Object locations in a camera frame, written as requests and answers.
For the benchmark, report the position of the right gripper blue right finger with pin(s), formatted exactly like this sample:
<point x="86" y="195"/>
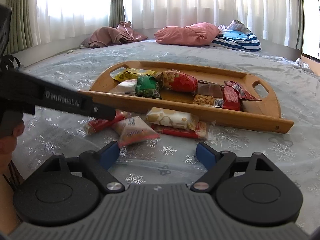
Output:
<point x="218" y="165"/>

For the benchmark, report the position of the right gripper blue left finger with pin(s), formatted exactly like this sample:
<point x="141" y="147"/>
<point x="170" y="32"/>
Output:
<point x="95" y="166"/>

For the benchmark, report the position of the small red snack packet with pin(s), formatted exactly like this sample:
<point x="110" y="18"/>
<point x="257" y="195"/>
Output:
<point x="97" y="125"/>

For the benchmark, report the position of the white pink snack packet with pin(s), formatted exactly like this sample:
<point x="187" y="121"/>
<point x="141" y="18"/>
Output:
<point x="133" y="130"/>

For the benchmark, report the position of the red chocolate bar wrapper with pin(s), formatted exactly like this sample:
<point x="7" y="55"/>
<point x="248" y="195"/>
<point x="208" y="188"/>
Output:
<point x="231" y="100"/>

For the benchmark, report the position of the long red snack wrapper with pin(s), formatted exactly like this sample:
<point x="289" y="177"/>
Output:
<point x="242" y="93"/>

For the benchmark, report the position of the white nougat snack packet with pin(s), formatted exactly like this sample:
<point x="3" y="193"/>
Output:
<point x="172" y="118"/>

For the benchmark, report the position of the white red snack packet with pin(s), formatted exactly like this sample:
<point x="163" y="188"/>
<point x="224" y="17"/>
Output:
<point x="127" y="87"/>

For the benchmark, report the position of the yellow snack packet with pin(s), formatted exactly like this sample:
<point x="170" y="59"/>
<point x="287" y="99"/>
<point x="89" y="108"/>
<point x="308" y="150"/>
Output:
<point x="130" y="73"/>

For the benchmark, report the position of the person left hand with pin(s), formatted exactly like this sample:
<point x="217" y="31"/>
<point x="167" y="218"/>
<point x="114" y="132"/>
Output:
<point x="8" y="145"/>

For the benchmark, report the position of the light blue bedspread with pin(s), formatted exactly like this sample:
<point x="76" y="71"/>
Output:
<point x="170" y="159"/>

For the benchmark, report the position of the wooden serving tray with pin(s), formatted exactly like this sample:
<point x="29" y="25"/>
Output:
<point x="261" y="115"/>

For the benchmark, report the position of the brown nut bar packet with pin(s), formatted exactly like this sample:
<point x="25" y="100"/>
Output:
<point x="209" y="94"/>

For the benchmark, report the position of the red peanut snack bag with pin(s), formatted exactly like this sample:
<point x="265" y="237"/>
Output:
<point x="177" y="81"/>

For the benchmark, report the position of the green snack packet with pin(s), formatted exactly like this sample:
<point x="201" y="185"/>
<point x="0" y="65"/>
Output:
<point x="147" y="87"/>

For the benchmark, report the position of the white sheer curtain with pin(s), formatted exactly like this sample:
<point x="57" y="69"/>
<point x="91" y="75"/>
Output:
<point x="272" y="20"/>

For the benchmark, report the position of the mauve crumpled blanket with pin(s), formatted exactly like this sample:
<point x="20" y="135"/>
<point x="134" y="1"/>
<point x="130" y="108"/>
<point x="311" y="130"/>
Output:
<point x="108" y="36"/>

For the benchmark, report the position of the green drape curtain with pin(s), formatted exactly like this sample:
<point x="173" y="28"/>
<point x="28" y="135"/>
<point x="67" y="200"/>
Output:
<point x="117" y="13"/>
<point x="300" y="37"/>

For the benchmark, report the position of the white crumpled plastic bag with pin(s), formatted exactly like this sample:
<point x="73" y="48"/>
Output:
<point x="299" y="63"/>

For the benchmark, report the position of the blue striped pillow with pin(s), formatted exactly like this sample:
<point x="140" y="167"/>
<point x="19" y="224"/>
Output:
<point x="236" y="36"/>

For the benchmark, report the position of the pink pillow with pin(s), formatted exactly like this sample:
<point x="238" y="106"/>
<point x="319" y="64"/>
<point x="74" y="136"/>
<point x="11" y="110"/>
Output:
<point x="199" y="34"/>

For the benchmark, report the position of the right green drape curtain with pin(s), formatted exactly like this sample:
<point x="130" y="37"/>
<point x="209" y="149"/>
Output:
<point x="300" y="37"/>

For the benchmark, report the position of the wooden bed frame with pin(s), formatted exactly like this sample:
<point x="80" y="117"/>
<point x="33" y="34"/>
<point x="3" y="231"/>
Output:
<point x="313" y="64"/>

